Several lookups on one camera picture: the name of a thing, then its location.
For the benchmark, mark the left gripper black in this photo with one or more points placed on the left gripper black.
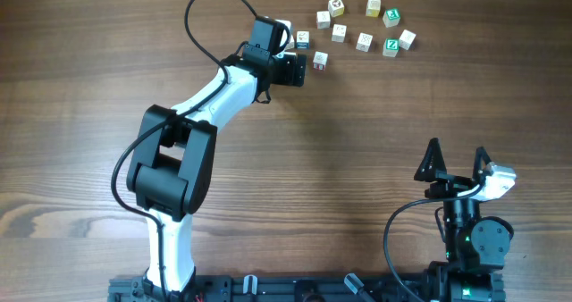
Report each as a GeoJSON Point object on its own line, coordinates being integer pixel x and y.
{"type": "Point", "coordinates": [295, 75]}

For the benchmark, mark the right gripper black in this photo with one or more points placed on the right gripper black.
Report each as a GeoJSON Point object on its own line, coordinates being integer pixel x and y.
{"type": "Point", "coordinates": [450, 183]}

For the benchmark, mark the red striped wooden block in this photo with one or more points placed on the red striped wooden block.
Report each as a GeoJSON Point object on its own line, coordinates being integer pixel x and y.
{"type": "Point", "coordinates": [320, 60]}

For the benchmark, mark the blue D wooden block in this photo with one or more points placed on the blue D wooden block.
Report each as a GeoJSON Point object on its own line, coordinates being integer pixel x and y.
{"type": "Point", "coordinates": [364, 42]}

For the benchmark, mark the green Z wooden block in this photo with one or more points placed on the green Z wooden block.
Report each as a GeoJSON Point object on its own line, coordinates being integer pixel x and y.
{"type": "Point", "coordinates": [391, 47]}

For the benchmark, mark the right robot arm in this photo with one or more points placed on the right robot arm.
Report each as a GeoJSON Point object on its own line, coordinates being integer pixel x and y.
{"type": "Point", "coordinates": [475, 246]}

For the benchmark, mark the wooden block with red side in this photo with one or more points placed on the wooden block with red side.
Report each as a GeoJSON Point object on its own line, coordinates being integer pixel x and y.
{"type": "Point", "coordinates": [291, 44]}

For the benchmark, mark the blue picture wooden block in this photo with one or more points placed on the blue picture wooden block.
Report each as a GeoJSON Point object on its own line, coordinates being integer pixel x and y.
{"type": "Point", "coordinates": [302, 40]}

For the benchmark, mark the plain white wooden block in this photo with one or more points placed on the plain white wooden block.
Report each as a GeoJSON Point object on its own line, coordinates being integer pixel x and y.
{"type": "Point", "coordinates": [323, 20]}

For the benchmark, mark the red N wooden block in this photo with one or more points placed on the red N wooden block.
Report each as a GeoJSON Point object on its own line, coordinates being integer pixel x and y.
{"type": "Point", "coordinates": [339, 33]}

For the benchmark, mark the yellow picture wooden block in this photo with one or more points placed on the yellow picture wooden block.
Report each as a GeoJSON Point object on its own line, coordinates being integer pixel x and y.
{"type": "Point", "coordinates": [336, 8]}

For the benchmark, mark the yellow plain wooden block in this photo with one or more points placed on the yellow plain wooden block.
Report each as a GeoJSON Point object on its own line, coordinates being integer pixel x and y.
{"type": "Point", "coordinates": [373, 8]}

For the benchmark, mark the green letter wooden block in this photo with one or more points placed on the green letter wooden block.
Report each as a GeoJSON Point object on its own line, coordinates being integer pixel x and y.
{"type": "Point", "coordinates": [391, 17]}

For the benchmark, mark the blue P wooden block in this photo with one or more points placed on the blue P wooden block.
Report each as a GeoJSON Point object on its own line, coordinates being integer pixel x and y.
{"type": "Point", "coordinates": [406, 39]}

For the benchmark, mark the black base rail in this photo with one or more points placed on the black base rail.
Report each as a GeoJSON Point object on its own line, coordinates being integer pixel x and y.
{"type": "Point", "coordinates": [251, 288]}

